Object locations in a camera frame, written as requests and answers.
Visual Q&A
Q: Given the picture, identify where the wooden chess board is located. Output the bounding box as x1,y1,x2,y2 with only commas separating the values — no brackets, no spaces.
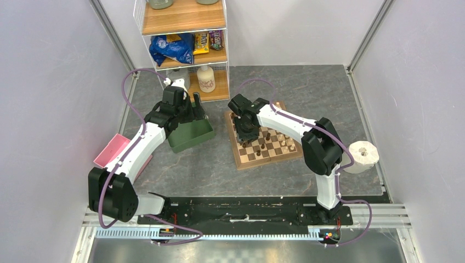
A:
224,110,303,170

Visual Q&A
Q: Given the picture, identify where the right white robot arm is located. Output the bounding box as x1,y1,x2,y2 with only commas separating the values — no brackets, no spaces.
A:
228,94,343,224

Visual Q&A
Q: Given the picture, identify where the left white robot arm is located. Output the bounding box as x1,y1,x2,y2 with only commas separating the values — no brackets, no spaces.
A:
88,85,206,224

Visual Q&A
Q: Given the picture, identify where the green plastic tray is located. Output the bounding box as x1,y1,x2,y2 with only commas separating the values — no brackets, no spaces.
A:
167,115,216,153

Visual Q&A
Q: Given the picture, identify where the cream lotion bottle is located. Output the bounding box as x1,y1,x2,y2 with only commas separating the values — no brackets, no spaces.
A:
197,65,216,93

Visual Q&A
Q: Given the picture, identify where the blue snack bag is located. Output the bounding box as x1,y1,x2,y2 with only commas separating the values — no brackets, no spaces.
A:
149,33,194,66

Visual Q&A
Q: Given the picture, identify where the pink plastic tray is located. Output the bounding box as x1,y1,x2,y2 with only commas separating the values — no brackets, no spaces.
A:
88,133,163,183

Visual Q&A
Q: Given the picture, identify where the yellow candy bag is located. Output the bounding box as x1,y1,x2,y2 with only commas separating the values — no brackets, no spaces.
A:
193,32,209,55

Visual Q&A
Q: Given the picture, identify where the brown candy bag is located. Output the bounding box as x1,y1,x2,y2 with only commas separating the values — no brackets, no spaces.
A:
208,30,224,51

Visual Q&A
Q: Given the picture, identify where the white paper roll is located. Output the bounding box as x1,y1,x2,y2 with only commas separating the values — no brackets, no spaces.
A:
344,141,379,174

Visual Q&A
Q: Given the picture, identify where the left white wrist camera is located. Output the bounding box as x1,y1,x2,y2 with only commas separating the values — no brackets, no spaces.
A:
163,78,188,99

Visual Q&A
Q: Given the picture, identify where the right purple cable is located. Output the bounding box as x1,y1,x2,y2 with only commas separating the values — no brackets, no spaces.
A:
235,78,373,248

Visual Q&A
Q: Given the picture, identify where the purple cable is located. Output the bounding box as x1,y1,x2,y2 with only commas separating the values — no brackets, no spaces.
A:
235,78,373,248
98,68,203,247

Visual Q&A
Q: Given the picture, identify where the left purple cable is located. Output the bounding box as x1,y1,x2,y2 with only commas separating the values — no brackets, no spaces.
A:
98,68,203,247

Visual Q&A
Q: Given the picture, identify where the white wire wooden shelf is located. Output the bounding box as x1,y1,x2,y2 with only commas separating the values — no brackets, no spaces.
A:
133,1,230,101

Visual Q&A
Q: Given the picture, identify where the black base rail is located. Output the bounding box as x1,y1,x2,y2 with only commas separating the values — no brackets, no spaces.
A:
158,196,354,238

